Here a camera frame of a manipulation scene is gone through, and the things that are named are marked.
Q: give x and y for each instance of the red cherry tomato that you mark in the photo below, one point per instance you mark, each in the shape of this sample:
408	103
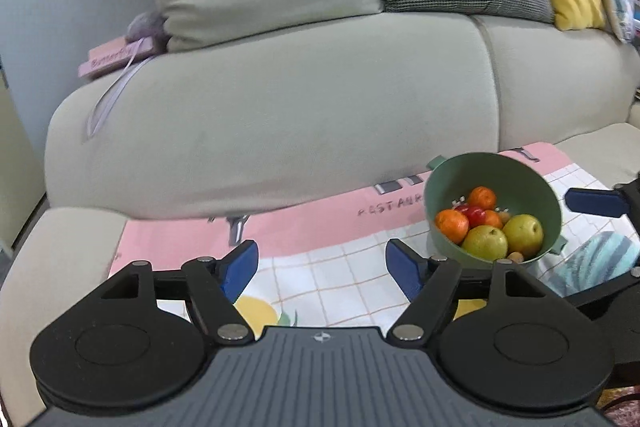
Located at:
476	216
462	208

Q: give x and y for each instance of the lilac ribbon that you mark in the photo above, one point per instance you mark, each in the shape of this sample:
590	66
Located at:
109	98

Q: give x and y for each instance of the beige sofa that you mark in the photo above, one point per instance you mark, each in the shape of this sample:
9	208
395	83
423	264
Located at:
297	115

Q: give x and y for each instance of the pink checkered picnic cloth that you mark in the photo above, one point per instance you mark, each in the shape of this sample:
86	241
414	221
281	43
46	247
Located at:
322	263

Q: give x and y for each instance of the pink butterfly book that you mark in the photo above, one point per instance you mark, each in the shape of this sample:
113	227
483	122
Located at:
116	54

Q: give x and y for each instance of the orange mandarin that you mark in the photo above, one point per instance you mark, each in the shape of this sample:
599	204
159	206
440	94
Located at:
483	197
453	224
492	219

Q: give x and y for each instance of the green colander bowl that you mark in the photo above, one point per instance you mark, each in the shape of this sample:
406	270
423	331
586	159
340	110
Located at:
519	189

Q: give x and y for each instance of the brown longan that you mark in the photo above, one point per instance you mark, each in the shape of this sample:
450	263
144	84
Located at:
516	257
504	216

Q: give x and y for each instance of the brown longan by sofa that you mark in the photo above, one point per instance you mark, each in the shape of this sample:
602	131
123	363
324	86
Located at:
504	216

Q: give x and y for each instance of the yellow green pear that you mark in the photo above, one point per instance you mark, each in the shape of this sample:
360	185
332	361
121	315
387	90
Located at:
524	234
486	242

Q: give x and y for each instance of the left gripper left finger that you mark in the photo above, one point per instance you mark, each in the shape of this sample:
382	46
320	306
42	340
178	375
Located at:
143	336

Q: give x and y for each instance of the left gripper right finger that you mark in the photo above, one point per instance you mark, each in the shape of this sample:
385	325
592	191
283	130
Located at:
498	335

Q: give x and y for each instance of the patterned cushion far right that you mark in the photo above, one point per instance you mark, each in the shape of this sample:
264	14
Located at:
620	17

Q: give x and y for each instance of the right yellow green pear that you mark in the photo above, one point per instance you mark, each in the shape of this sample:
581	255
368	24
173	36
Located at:
524	234

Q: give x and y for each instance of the left yellow green pear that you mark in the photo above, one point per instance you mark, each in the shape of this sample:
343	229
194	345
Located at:
486	242

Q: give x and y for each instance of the purple plush toy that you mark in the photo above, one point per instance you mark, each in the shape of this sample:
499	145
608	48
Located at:
148	25

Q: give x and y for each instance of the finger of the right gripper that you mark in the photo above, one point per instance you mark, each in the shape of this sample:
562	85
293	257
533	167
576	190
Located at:
622	200
595	301

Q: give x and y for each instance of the teal striped towel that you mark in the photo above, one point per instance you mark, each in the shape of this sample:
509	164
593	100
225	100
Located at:
606	256

